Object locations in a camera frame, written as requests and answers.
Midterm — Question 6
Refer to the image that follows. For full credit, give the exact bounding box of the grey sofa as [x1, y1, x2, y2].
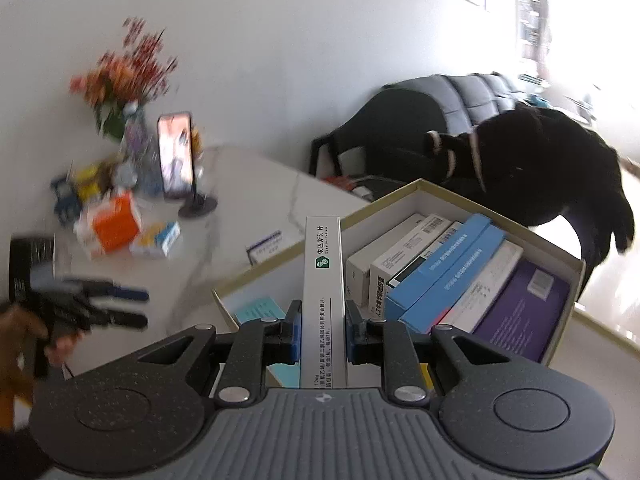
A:
[385, 72, 531, 136]

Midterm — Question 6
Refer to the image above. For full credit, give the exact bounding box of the clear water bottle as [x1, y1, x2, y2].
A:
[122, 102, 151, 196]

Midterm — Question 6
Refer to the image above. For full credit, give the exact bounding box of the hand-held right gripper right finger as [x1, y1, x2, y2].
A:
[345, 301, 513, 406]

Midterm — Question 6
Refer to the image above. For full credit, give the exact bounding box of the plain white medicine box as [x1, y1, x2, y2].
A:
[346, 212, 426, 306]

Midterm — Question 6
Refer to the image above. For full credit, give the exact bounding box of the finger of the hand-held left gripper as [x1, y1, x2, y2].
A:
[87, 310, 148, 331]
[82, 282, 150, 302]

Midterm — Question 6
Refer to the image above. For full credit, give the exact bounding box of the white box green logo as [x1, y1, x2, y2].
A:
[299, 216, 349, 390]

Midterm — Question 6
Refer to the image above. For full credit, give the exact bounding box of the white barcode box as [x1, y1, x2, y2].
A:
[369, 215, 463, 291]

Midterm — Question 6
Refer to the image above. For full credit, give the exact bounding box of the light blue card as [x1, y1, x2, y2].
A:
[234, 297, 282, 326]

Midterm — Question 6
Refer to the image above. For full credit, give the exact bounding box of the blue cartoon medicine box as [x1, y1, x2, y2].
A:
[385, 212, 493, 321]

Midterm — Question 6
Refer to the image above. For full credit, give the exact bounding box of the black phone stand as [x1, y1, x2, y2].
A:
[177, 192, 218, 219]

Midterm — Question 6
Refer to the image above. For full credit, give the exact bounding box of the black jacket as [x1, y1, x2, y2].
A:
[422, 105, 636, 266]

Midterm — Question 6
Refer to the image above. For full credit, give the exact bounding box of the yellow jar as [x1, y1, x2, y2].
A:
[75, 165, 108, 201]

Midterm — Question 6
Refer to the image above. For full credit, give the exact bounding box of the blue plastic rack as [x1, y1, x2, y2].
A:
[51, 176, 81, 223]

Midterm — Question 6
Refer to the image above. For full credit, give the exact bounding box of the person's left hand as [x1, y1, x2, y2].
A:
[0, 305, 78, 391]

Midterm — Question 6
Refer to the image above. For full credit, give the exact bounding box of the orange tissue pack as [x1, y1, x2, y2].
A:
[74, 194, 142, 260]

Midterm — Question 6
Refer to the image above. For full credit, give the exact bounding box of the purple flat box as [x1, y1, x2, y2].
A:
[472, 257, 572, 365]

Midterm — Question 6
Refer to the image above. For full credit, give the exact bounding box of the tan cardboard box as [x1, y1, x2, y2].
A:
[211, 178, 640, 480]

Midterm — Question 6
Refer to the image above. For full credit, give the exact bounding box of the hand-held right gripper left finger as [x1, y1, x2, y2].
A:
[135, 300, 303, 407]

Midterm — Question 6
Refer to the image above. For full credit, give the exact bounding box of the white shelf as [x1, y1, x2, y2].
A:
[512, 0, 548, 83]

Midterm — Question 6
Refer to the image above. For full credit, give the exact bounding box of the yellow blue cartoon box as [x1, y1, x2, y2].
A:
[129, 220, 182, 259]

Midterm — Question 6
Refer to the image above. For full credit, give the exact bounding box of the white marble desktop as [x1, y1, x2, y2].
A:
[30, 146, 373, 386]

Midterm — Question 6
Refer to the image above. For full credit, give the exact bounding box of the smartphone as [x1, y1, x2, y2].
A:
[157, 111, 196, 201]

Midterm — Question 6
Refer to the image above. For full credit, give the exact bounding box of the plain blue medicine box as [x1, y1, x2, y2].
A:
[400, 224, 508, 335]

